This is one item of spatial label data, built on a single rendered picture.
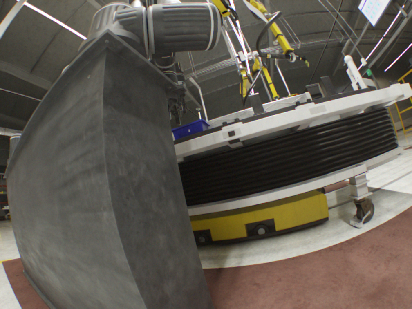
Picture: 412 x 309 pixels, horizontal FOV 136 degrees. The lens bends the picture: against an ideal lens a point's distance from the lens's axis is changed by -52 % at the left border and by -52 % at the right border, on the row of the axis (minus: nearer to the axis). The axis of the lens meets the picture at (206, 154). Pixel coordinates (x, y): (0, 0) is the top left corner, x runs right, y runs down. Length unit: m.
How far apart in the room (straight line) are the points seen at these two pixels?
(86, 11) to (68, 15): 1.15
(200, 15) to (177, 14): 0.07
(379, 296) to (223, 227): 1.21
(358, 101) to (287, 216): 0.96
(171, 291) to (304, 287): 0.64
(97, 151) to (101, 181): 0.05
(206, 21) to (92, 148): 0.51
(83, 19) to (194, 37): 11.16
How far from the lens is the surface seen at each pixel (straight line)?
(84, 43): 0.57
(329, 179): 1.15
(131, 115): 0.37
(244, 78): 2.76
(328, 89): 1.14
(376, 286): 0.87
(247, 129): 0.93
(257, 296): 0.89
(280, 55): 1.52
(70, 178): 0.40
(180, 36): 0.61
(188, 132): 1.09
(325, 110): 1.02
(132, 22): 0.61
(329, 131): 1.33
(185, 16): 0.62
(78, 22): 11.85
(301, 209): 1.44
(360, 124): 1.49
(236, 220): 1.44
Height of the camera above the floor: 0.59
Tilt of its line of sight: 9 degrees up
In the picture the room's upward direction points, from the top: 13 degrees counter-clockwise
